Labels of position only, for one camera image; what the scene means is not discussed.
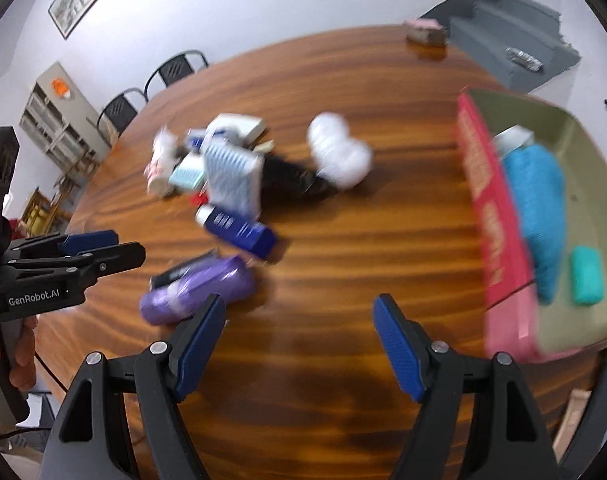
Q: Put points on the pink tin storage box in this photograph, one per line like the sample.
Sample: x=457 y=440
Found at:
x=515 y=319

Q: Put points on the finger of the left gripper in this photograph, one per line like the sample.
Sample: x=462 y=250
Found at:
x=86 y=263
x=58 y=245

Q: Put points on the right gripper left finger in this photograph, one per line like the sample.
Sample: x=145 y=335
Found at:
x=90 y=438

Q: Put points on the grey staircase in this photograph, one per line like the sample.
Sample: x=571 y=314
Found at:
x=483 y=29

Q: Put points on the black metal chair near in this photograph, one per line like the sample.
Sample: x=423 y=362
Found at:
x=116 y=116

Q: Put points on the dark blue bottle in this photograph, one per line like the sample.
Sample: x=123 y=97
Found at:
x=248 y=235

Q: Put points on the black metal chair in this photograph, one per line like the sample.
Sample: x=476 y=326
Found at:
x=116 y=116
x=180 y=66

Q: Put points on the black metal chair far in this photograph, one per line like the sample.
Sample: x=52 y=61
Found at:
x=180 y=66

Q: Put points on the white flat box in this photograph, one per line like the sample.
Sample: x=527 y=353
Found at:
x=237 y=128

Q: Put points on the person's left hand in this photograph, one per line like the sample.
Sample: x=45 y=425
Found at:
x=23 y=374

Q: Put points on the white plastic bag bundle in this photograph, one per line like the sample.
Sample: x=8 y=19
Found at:
x=341 y=159

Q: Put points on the blue patterned tissue pack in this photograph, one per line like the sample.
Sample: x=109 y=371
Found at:
x=234 y=178

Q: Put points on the teal small pouch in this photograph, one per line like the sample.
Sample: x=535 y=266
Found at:
x=587 y=276

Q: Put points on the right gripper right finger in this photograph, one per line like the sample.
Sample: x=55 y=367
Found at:
x=507 y=438

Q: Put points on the grey shelf cabinet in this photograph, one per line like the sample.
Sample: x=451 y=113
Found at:
x=62 y=123

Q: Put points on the purple trash bag roll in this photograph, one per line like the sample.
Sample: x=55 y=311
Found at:
x=177 y=293

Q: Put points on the blue towel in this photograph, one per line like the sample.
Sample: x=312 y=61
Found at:
x=538 y=188

